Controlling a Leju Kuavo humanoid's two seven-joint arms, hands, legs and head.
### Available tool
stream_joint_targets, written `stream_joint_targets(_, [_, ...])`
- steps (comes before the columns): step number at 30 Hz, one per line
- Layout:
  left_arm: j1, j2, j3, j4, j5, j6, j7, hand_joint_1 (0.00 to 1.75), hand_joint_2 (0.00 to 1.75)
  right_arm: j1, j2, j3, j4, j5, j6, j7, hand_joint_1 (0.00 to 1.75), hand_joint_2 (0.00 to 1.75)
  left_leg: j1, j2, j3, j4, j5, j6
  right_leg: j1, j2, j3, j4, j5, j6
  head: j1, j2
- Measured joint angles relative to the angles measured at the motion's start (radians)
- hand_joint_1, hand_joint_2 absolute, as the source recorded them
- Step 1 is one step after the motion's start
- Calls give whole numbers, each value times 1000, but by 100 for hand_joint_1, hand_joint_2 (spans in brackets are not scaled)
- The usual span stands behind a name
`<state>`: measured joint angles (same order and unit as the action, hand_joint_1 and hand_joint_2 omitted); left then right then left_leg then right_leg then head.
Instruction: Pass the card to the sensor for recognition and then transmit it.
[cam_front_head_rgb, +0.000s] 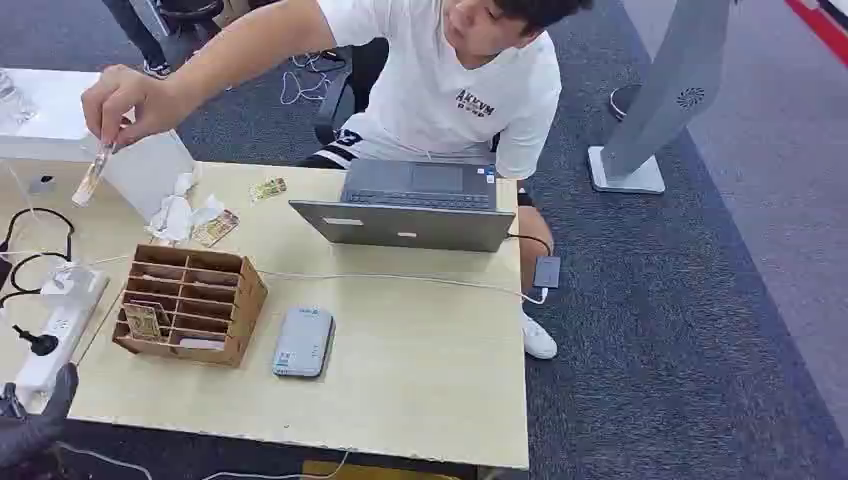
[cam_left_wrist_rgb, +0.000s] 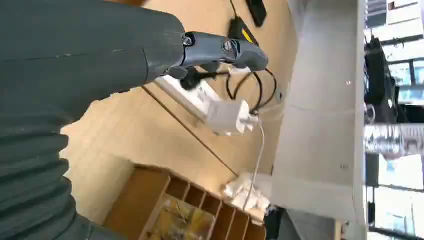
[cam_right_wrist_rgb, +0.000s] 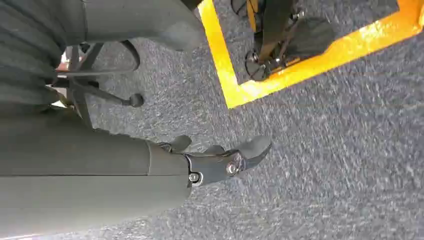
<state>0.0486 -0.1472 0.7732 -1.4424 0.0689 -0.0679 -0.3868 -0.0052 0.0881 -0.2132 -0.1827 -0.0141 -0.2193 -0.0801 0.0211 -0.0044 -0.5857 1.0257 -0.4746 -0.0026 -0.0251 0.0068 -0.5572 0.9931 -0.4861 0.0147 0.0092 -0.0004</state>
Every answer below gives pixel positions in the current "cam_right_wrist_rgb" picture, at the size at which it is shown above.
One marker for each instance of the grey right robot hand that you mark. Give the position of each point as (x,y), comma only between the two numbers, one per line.
(82,185)

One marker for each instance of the black office chair base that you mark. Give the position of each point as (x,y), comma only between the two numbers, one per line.
(99,94)

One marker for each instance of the ribbed grey right arm sleeve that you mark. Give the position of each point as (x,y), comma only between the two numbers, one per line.
(26,53)

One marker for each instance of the yellow floor tape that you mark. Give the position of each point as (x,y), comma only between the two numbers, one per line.
(221,66)

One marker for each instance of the black robot leg and foot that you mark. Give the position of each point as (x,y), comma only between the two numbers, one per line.
(308,36)

